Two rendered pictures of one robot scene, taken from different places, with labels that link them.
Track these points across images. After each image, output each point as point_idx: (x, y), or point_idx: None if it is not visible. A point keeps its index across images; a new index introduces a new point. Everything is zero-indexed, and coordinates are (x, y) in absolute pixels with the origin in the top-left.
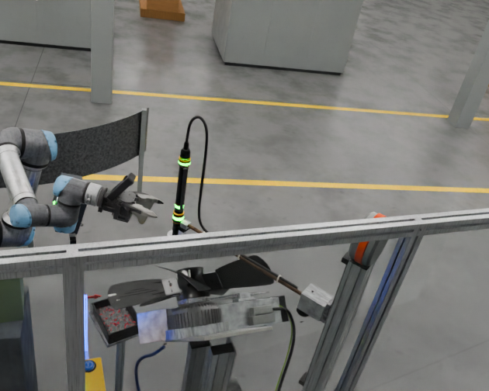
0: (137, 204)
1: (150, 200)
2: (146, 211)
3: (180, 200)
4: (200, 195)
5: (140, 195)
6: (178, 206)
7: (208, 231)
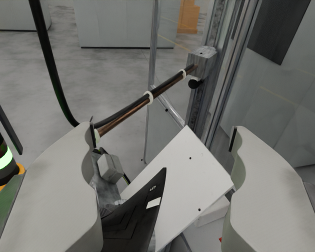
0: (245, 230)
1: (89, 164)
2: (276, 154)
3: None
4: (50, 44)
5: (25, 240)
6: (4, 157)
7: (97, 122)
